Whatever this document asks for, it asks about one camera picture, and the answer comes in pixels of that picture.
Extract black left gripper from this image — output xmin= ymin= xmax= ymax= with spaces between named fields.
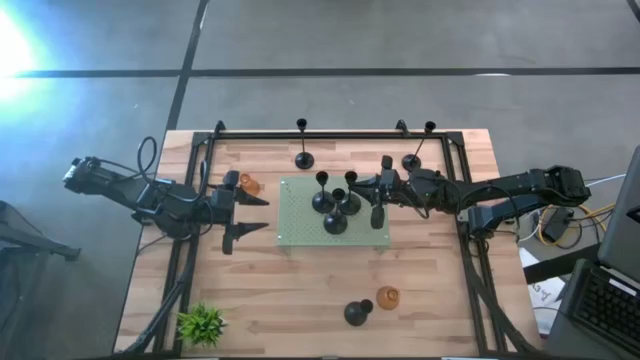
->
xmin=207 ymin=169 xmax=270 ymax=256

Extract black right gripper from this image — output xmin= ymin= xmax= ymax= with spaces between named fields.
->
xmin=348 ymin=155 xmax=416 ymax=230

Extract tall black candlestick holder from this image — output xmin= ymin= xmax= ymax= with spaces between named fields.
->
xmin=339 ymin=170 xmax=363 ymax=217
xmin=322 ymin=188 xmax=349 ymax=236
xmin=293 ymin=118 xmax=316 ymax=171
xmin=311 ymin=170 xmax=335 ymax=215
xmin=401 ymin=120 xmax=437 ymax=174
xmin=343 ymin=298 xmax=375 ymax=328

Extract amber ribbed glass candle holder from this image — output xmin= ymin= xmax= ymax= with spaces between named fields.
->
xmin=375 ymin=285 xmax=401 ymax=312
xmin=238 ymin=173 xmax=263 ymax=197

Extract pale green perforated metal shelf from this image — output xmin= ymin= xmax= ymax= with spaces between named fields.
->
xmin=276 ymin=174 xmax=392 ymax=250

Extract green plant in white pot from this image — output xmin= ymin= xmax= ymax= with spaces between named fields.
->
xmin=175 ymin=301 xmax=229 ymax=350

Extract black power brick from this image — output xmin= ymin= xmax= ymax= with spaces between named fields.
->
xmin=542 ymin=207 xmax=576 ymax=245

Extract white paper sheet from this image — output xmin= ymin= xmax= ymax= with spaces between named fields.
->
xmin=518 ymin=247 xmax=567 ymax=337

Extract black stand base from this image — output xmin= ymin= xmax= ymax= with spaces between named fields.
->
xmin=0 ymin=199 xmax=82 ymax=262

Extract black computer keyboard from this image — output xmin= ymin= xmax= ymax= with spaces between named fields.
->
xmin=573 ymin=272 xmax=640 ymax=347

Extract black aluminium rig frame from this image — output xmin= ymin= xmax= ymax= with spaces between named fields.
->
xmin=113 ymin=119 xmax=541 ymax=359

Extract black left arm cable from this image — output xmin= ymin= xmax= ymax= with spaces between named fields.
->
xmin=136 ymin=135 xmax=209 ymax=201

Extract yellow cable bundle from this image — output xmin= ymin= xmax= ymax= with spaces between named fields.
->
xmin=537 ymin=201 xmax=617 ymax=247

